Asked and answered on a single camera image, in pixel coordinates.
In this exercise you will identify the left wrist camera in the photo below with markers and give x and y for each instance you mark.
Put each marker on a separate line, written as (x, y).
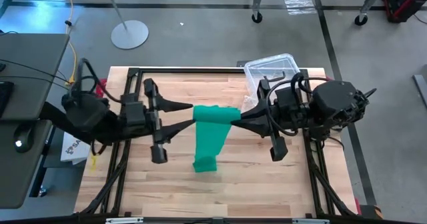
(135, 114)

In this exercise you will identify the black keyboard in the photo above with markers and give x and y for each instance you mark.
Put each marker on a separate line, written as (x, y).
(5, 97)

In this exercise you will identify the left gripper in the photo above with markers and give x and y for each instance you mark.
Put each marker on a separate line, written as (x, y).
(153, 117)

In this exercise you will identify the white floor lamp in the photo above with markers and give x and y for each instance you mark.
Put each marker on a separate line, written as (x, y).
(130, 34)

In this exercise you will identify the red table corner pad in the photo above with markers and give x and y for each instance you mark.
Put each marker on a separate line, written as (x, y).
(100, 84)

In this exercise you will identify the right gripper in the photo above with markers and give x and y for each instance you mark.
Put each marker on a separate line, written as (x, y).
(278, 152)

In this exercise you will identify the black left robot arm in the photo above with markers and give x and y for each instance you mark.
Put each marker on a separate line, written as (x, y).
(86, 114)

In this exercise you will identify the green elastic bandage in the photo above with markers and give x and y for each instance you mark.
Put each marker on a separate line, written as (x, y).
(213, 114)

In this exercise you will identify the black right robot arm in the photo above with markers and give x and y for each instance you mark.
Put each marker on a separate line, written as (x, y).
(333, 104)

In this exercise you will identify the crumpled clear plastic bag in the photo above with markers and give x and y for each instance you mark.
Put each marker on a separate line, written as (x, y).
(248, 104)

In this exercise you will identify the light grey desk panel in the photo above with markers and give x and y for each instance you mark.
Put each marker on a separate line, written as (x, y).
(33, 50)

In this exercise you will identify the clear plastic container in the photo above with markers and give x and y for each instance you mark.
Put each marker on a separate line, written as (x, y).
(263, 67)

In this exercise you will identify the grey cart leg with caster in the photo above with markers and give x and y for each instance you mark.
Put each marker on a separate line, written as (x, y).
(257, 17)
(361, 19)

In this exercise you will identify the clear plastic sheet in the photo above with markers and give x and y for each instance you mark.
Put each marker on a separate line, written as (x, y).
(298, 0)

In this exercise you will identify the black computer mouse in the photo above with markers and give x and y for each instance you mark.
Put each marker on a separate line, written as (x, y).
(22, 139)

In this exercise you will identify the grey metal bar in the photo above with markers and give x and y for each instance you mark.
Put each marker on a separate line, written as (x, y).
(421, 87)

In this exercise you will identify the red plastic crate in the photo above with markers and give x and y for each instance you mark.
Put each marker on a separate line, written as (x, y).
(405, 0)

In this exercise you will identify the silver metal bracket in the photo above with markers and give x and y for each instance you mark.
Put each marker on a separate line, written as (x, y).
(123, 220)
(310, 221)

